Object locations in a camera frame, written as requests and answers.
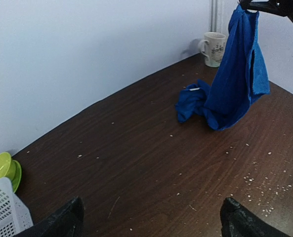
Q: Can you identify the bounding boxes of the lime green bowl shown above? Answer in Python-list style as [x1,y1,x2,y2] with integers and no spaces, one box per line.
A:
[0,152,22,193]

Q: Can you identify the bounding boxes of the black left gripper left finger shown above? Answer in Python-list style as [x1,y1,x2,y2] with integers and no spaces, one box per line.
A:
[16,197,84,237]

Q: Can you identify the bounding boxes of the blue cloth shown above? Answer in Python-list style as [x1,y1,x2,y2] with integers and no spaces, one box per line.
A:
[175,5,270,130]

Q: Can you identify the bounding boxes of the right aluminium corner post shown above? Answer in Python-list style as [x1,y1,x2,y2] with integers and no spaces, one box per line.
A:
[210,0,224,33]

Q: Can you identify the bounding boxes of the white printed mug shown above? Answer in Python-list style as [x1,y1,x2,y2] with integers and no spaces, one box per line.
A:
[198,32,227,68]

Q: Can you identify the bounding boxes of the white plastic perforated basket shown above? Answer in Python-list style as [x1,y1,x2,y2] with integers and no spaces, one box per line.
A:
[0,177,34,237]

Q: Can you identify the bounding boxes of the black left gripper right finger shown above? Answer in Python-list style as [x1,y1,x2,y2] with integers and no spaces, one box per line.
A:
[220,197,287,237]

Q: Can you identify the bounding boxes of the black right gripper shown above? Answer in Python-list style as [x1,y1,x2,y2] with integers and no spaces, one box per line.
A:
[239,0,293,22]

